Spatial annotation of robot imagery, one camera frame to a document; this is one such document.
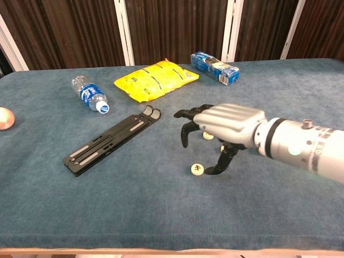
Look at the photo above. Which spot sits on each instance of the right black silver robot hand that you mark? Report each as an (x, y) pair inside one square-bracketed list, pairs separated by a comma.
[(231, 121)]

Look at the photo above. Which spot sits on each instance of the blue cookie box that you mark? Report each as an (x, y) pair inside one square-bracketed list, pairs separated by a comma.
[(215, 68)]

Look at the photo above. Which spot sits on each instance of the yellow snack bag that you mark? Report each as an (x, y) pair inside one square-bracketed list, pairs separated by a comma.
[(156, 80)]

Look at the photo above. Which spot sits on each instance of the black folding stand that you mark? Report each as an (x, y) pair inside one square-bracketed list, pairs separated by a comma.
[(107, 142)]

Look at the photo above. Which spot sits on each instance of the blue table cloth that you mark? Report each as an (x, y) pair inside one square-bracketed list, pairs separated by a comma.
[(134, 209)]

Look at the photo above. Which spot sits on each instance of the clear water bottle blue label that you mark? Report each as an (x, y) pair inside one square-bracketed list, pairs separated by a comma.
[(90, 92)]

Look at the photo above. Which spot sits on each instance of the pale pink ball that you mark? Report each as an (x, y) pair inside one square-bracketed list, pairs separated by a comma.
[(5, 118)]

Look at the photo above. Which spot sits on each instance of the white partition post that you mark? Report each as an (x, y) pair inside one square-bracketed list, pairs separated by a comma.
[(13, 48), (231, 29), (293, 29), (125, 32)]

